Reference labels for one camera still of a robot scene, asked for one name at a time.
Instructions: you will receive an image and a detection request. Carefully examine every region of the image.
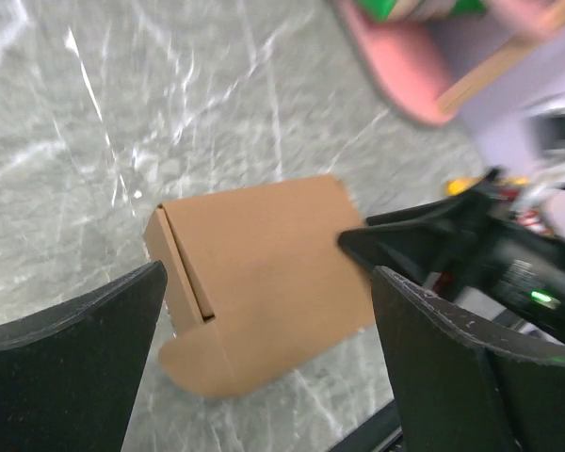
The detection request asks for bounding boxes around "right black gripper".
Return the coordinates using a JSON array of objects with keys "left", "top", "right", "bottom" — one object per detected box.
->
[{"left": 337, "top": 187, "right": 565, "bottom": 344}]

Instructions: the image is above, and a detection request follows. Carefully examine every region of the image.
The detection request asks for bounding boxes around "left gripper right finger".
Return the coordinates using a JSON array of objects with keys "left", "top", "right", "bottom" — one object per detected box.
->
[{"left": 372, "top": 267, "right": 565, "bottom": 451}]

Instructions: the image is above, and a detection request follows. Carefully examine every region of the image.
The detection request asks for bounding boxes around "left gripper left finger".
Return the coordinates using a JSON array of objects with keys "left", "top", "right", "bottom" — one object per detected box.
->
[{"left": 0, "top": 261, "right": 167, "bottom": 451}]

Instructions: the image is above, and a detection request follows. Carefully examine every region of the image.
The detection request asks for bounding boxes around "brown cardboard box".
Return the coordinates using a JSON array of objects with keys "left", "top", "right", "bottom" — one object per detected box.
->
[{"left": 144, "top": 174, "right": 374, "bottom": 398}]

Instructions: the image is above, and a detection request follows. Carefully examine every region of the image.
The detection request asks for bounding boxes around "yellow chip bag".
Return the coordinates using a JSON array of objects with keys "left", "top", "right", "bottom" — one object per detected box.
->
[{"left": 444, "top": 176, "right": 528, "bottom": 196}]

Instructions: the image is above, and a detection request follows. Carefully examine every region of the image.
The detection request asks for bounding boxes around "pink three-tier shelf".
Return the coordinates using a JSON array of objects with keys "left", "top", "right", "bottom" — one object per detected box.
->
[{"left": 329, "top": 0, "right": 565, "bottom": 128}]

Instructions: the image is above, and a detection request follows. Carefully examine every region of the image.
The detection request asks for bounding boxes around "green snack bag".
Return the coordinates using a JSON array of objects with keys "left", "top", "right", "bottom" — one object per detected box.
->
[{"left": 355, "top": 0, "right": 487, "bottom": 23}]

